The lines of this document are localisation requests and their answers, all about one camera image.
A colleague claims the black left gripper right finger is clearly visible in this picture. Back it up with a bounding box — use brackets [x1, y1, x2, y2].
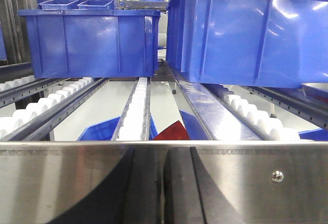
[163, 147, 244, 223]

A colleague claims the small silver tray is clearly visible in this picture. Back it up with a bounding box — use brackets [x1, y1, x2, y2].
[302, 83, 328, 104]

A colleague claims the white roller track centre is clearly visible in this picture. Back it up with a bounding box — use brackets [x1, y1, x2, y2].
[118, 77, 148, 141]

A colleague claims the blue plastic bin left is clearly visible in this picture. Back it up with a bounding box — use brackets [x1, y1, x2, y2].
[18, 9, 160, 78]

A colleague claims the blue plastic bin right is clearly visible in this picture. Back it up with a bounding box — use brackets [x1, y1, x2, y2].
[166, 0, 327, 88]

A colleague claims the stainless steel shelf front rail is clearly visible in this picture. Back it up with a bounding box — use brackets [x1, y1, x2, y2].
[1, 141, 327, 223]

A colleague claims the white roller track left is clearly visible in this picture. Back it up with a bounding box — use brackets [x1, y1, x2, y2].
[1, 77, 94, 139]

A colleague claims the white roller track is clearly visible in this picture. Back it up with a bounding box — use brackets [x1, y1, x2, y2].
[1, 77, 94, 139]
[223, 91, 300, 141]
[118, 77, 148, 141]

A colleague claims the blue plastic bin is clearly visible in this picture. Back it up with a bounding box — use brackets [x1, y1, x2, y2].
[18, 9, 160, 78]
[166, 0, 327, 88]

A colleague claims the blue bin below shelf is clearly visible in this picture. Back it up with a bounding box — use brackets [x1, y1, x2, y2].
[77, 116, 144, 141]

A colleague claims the red packet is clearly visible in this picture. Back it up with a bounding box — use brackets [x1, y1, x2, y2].
[153, 120, 190, 140]

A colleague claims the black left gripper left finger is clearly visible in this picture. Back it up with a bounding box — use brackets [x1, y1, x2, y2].
[51, 148, 161, 223]

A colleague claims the white roller track right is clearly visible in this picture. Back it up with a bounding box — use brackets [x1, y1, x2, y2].
[223, 91, 300, 141]

